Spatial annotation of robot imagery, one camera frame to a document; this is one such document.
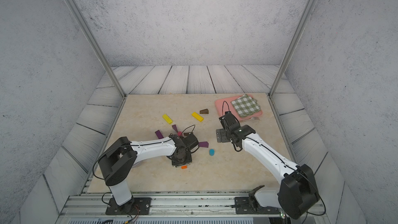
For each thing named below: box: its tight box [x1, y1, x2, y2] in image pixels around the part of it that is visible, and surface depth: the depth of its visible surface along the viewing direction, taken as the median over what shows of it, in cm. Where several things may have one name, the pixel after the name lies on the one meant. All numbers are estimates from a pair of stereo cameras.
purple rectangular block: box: [154, 129, 164, 140], surface depth 101 cm
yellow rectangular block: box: [191, 112, 205, 122], surface depth 110 cm
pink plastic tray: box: [215, 93, 263, 121], surface depth 117 cm
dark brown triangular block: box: [199, 108, 209, 115], surface depth 113 cm
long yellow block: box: [162, 113, 174, 125], surface depth 109 cm
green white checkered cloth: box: [231, 93, 262, 118], surface depth 117 cm
